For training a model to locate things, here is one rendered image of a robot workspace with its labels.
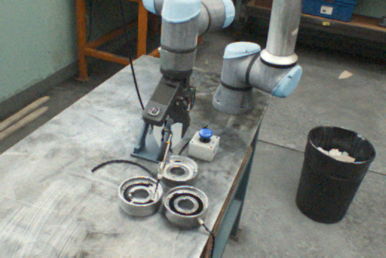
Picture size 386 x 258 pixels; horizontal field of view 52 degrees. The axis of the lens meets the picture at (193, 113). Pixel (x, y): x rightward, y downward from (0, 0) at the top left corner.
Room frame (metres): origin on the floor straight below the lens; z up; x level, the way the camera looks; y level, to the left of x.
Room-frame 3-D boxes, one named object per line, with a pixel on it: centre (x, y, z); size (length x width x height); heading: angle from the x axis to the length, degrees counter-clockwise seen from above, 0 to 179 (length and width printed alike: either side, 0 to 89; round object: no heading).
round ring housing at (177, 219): (0.71, -0.01, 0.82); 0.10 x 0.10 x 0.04
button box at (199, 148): (0.97, -0.04, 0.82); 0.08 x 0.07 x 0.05; 163
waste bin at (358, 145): (1.72, -0.76, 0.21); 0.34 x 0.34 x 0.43
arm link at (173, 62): (0.80, 0.05, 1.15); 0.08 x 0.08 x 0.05
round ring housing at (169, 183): (0.83, 0.02, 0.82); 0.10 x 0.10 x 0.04
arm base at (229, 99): (1.29, -0.14, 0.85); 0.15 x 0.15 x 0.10
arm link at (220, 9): (0.89, 0.00, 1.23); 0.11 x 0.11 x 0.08; 54
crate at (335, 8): (4.21, -1.25, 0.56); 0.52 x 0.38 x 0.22; 70
